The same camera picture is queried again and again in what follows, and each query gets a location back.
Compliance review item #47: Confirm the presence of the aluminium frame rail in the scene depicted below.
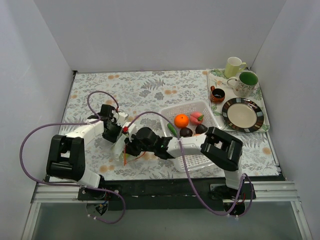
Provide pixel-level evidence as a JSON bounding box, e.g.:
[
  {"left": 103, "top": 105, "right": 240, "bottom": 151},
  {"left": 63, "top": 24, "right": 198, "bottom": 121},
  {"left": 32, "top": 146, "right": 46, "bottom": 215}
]
[{"left": 22, "top": 177, "right": 313, "bottom": 240}]

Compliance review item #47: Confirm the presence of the small brown cup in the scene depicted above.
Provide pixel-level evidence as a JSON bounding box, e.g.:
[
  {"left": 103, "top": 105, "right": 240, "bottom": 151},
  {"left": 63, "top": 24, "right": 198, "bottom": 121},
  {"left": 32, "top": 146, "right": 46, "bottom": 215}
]
[{"left": 210, "top": 85, "right": 226, "bottom": 104}]

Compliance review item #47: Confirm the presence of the clear zip top bag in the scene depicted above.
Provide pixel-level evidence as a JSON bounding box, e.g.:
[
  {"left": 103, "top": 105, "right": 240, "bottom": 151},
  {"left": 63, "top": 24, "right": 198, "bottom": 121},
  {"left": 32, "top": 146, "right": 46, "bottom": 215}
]
[{"left": 111, "top": 129, "right": 145, "bottom": 166}]

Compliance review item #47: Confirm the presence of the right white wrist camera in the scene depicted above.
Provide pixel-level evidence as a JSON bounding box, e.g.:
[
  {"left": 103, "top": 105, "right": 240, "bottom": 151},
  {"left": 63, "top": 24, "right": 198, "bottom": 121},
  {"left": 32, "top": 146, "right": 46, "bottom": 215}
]
[{"left": 122, "top": 122, "right": 137, "bottom": 136}]

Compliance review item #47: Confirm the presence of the fake orange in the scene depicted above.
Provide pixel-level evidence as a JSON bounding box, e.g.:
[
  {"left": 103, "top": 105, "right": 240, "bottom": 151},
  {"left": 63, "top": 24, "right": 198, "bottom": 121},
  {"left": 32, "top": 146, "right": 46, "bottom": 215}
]
[{"left": 174, "top": 114, "right": 189, "bottom": 129}]

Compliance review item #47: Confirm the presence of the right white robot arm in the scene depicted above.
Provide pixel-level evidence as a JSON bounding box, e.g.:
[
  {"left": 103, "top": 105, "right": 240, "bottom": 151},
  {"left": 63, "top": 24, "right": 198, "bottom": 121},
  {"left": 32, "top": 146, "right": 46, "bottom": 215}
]
[{"left": 124, "top": 127, "right": 245, "bottom": 199}]

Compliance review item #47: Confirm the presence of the white plastic basket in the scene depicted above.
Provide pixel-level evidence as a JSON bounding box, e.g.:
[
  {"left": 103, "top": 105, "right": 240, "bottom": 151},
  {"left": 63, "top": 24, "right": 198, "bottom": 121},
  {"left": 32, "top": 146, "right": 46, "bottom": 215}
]
[{"left": 159, "top": 100, "right": 218, "bottom": 172}]

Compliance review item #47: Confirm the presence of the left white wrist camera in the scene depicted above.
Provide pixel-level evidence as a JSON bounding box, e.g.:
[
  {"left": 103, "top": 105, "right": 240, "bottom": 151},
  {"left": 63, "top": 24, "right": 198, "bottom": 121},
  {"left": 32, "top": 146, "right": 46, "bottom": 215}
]
[{"left": 115, "top": 111, "right": 129, "bottom": 127}]

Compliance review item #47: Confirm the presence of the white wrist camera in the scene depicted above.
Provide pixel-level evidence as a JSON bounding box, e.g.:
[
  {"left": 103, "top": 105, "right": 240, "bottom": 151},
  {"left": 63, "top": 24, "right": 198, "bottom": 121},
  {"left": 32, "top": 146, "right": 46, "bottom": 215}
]
[
  {"left": 122, "top": 122, "right": 137, "bottom": 136},
  {"left": 115, "top": 111, "right": 129, "bottom": 127}
]

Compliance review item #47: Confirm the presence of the floral serving tray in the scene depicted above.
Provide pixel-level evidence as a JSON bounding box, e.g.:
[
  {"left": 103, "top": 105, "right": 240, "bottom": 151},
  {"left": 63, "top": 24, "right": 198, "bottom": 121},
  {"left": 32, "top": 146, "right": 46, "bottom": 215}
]
[{"left": 207, "top": 69, "right": 270, "bottom": 133}]

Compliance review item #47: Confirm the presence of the fake dark plum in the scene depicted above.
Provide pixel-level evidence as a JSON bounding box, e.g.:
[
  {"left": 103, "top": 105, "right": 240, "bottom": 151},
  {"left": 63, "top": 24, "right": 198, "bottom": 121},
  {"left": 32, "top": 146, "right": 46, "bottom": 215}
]
[
  {"left": 195, "top": 124, "right": 208, "bottom": 134},
  {"left": 179, "top": 127, "right": 193, "bottom": 138}
]

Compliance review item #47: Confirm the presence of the green floral mug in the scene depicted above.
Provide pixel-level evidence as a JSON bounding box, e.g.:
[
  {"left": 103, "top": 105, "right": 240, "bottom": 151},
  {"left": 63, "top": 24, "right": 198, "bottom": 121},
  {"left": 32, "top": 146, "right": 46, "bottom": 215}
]
[{"left": 227, "top": 71, "right": 258, "bottom": 98}]

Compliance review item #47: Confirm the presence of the striped rim plate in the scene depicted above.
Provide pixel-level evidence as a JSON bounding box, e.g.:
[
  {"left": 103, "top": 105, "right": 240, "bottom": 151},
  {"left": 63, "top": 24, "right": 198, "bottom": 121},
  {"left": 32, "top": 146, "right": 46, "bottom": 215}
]
[{"left": 221, "top": 97, "right": 265, "bottom": 133}]

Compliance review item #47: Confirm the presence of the pale yellow mug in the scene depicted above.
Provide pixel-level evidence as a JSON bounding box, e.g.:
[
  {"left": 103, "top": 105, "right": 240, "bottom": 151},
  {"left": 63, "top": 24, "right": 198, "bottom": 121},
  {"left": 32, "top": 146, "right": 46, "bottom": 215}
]
[{"left": 224, "top": 57, "right": 247, "bottom": 79}]

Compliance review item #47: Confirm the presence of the fake green vegetable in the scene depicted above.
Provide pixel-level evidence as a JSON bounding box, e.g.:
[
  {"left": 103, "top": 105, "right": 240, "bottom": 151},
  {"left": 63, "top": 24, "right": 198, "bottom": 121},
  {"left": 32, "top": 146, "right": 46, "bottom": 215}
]
[{"left": 166, "top": 123, "right": 177, "bottom": 137}]

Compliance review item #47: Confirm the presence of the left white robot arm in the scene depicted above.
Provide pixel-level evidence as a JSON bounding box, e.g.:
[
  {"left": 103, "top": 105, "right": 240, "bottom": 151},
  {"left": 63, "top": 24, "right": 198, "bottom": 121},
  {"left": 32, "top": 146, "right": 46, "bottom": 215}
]
[{"left": 46, "top": 104, "right": 128, "bottom": 200}]

